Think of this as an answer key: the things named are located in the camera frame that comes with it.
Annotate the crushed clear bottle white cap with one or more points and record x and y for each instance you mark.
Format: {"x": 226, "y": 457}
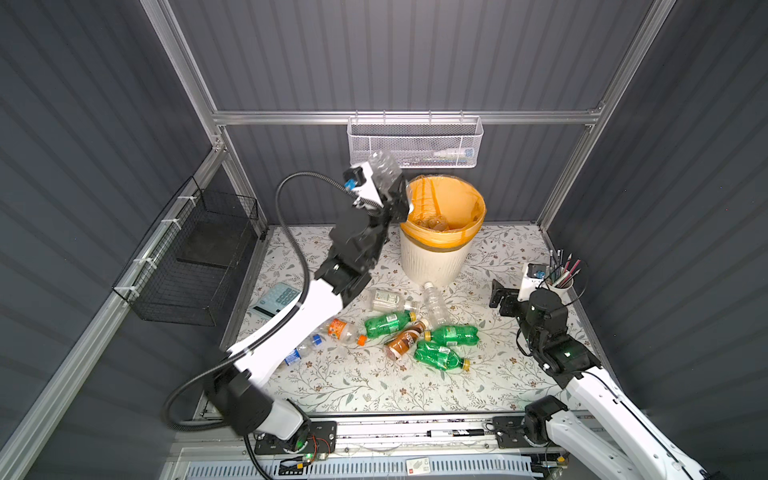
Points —
{"x": 385, "y": 169}

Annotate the green bottle yellow cap upper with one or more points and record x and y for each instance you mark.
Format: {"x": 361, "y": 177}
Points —
{"x": 388, "y": 323}

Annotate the orange bin liner bag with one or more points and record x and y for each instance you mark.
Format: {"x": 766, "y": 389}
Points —
{"x": 447, "y": 214}

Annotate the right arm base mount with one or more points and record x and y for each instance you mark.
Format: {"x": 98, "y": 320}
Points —
{"x": 519, "y": 431}

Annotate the white ribbed trash bin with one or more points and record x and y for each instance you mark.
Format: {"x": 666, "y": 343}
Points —
{"x": 423, "y": 264}

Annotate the brown tea bottle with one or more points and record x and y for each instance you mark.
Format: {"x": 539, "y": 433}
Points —
{"x": 405, "y": 340}

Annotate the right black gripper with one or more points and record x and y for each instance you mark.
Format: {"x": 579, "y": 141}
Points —
{"x": 510, "y": 298}

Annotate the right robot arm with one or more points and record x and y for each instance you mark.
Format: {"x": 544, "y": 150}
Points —
{"x": 635, "y": 448}

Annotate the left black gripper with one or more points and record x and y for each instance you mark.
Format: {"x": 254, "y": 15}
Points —
{"x": 393, "y": 206}

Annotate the teal calculator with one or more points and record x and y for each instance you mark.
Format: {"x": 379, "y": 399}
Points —
{"x": 273, "y": 301}

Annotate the white wire wall basket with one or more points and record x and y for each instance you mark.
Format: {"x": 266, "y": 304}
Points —
{"x": 409, "y": 137}

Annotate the green bottle yellow cap lower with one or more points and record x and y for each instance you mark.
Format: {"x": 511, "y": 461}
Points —
{"x": 440, "y": 357}

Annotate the black wire wall basket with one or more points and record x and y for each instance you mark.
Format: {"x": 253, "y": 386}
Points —
{"x": 193, "y": 259}

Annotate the orange label crushed bottle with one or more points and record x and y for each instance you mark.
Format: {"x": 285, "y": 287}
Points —
{"x": 346, "y": 332}

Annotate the green bottle yellow cap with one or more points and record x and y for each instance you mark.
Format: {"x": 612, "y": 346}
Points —
{"x": 388, "y": 323}
{"x": 440, "y": 357}

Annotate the white tube in basket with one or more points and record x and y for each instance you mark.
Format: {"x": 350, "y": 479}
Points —
{"x": 456, "y": 155}

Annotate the small blue cap bottle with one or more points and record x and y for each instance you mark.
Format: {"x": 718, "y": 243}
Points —
{"x": 305, "y": 349}

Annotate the square clear bottle green label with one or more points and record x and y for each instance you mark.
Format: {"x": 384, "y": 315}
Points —
{"x": 386, "y": 301}

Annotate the white pencil cup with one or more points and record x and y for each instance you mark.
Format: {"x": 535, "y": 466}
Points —
{"x": 560, "y": 282}

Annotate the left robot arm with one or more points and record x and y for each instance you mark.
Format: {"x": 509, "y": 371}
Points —
{"x": 235, "y": 384}

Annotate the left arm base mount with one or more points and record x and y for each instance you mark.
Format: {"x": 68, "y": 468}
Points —
{"x": 317, "y": 437}

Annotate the tall clear ribbed bottle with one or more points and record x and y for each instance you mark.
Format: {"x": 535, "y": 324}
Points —
{"x": 434, "y": 306}

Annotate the green bottle white cap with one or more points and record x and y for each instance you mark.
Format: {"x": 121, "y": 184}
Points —
{"x": 453, "y": 335}

